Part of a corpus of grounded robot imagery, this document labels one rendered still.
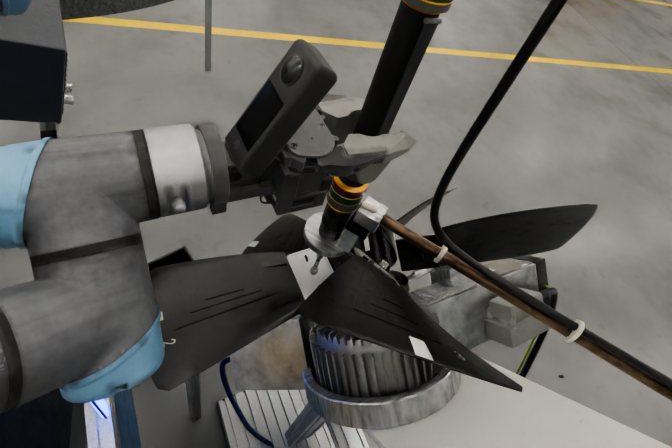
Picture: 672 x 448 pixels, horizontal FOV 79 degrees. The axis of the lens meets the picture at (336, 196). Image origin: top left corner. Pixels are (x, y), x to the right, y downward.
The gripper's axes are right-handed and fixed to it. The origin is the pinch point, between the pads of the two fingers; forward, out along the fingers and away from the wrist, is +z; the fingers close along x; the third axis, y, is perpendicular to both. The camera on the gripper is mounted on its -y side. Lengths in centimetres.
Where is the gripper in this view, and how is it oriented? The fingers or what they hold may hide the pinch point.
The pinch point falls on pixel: (396, 122)
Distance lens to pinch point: 44.5
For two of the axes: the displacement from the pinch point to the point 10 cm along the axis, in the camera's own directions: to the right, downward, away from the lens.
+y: -2.4, 6.2, 7.5
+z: 8.8, -1.9, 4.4
